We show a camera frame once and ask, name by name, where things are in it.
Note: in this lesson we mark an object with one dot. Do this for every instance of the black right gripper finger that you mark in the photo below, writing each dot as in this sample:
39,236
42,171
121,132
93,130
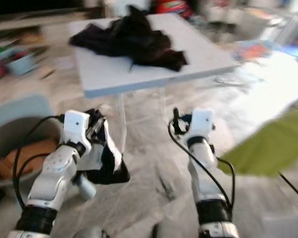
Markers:
175,123

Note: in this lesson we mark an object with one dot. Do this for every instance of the black and white garment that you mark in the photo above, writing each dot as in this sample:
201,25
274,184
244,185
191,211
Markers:
109,173

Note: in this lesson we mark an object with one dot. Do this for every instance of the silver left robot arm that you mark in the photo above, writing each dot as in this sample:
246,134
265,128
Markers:
54,173

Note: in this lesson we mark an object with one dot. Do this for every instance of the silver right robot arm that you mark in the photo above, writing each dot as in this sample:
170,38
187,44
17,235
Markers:
206,173

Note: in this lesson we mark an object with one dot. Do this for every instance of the white paper sheet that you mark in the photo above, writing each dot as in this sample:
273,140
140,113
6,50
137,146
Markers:
64,63

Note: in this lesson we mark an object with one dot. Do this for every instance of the white folding table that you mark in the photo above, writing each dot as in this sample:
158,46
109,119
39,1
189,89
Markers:
203,54

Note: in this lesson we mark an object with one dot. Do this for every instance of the grey laundry tub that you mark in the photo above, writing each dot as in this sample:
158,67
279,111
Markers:
20,131

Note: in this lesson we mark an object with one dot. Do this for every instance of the yellow green shirt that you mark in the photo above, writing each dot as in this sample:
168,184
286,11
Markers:
268,146

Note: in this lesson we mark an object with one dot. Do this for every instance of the dark clothes pile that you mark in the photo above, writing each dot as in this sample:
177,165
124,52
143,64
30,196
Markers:
139,42

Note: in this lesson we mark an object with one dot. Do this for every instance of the small teal box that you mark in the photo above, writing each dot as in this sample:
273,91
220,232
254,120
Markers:
22,64

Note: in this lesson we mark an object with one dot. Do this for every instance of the orange brown garment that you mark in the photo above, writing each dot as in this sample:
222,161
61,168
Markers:
12,166

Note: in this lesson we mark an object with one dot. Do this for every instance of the red printed bag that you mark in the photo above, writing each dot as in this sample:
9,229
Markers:
175,7

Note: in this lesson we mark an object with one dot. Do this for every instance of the black metal drying rack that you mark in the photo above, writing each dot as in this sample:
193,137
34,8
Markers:
293,188

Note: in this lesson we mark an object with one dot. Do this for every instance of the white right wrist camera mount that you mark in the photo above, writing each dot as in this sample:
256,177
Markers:
201,124

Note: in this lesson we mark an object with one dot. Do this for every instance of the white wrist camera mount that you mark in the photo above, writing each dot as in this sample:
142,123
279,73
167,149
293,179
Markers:
77,126
201,124

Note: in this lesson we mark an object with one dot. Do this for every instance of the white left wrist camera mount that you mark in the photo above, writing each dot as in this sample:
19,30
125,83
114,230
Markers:
77,126

